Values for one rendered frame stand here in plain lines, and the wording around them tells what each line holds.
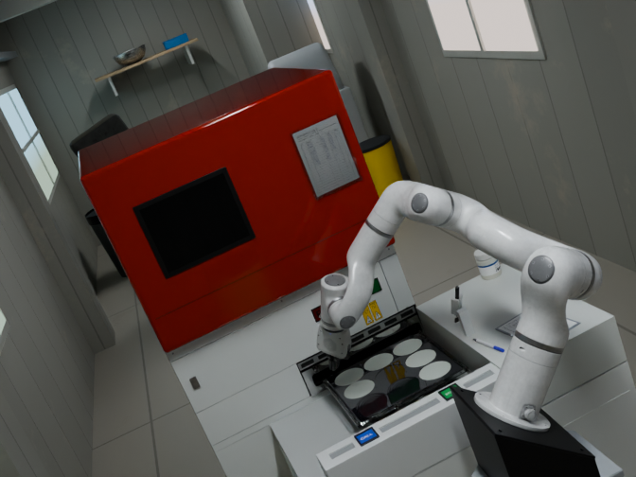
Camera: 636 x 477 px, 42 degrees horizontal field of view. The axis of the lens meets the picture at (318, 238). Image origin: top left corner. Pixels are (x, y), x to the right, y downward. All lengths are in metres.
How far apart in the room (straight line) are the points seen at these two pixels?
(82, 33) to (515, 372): 8.56
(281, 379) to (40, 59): 7.75
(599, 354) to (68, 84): 8.37
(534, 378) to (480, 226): 0.39
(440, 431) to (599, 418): 0.49
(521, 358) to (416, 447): 0.42
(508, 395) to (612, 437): 0.60
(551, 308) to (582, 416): 0.59
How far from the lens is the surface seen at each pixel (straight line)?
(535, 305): 1.97
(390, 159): 7.03
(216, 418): 2.76
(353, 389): 2.61
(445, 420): 2.26
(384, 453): 2.23
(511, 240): 2.06
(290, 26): 8.76
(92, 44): 10.08
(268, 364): 2.72
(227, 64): 10.19
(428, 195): 2.13
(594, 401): 2.48
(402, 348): 2.74
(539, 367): 2.01
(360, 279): 2.33
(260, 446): 2.83
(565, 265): 1.92
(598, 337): 2.41
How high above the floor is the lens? 2.13
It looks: 17 degrees down
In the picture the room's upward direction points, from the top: 22 degrees counter-clockwise
